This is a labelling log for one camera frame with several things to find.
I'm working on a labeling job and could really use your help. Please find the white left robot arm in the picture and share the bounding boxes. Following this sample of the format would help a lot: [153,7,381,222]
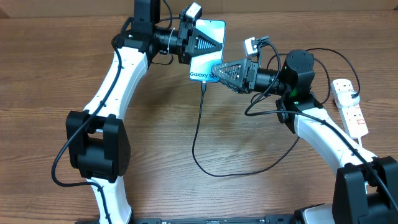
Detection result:
[61,0,226,223]

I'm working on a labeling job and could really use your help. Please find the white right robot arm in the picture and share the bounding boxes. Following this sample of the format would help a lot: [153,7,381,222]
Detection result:
[211,50,397,223]

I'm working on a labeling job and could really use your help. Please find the white charger adapter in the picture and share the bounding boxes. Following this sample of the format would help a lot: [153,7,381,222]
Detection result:
[335,91,360,108]

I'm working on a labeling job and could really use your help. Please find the black charger cable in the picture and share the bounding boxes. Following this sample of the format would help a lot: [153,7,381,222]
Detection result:
[191,47,361,177]

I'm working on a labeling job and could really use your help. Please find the Galaxy smartphone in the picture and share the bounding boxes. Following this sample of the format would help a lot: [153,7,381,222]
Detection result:
[189,19,226,83]

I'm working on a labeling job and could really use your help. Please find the white power strip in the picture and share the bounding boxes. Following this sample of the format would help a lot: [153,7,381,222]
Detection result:
[331,79,369,139]

